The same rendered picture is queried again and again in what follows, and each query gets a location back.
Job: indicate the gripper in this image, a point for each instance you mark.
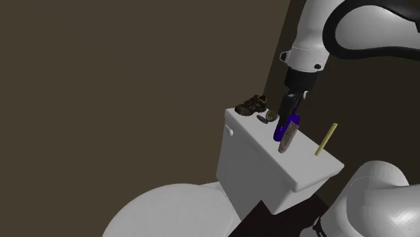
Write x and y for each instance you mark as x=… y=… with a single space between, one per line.
x=300 y=80

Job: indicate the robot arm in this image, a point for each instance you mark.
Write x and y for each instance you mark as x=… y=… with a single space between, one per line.
x=310 y=39

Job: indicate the blue bottle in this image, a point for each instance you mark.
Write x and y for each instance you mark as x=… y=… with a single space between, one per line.
x=294 y=119

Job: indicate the small round silver tin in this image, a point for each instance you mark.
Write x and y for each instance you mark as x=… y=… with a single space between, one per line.
x=271 y=115

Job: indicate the small dark oval object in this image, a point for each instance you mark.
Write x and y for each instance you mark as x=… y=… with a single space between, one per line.
x=262 y=119

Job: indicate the brown shoe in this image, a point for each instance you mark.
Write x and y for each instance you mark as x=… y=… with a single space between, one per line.
x=251 y=105

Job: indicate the pale yellow stick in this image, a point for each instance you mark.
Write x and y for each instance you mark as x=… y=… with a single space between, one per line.
x=326 y=139

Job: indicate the white toilet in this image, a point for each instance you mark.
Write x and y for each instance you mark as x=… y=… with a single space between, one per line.
x=262 y=164

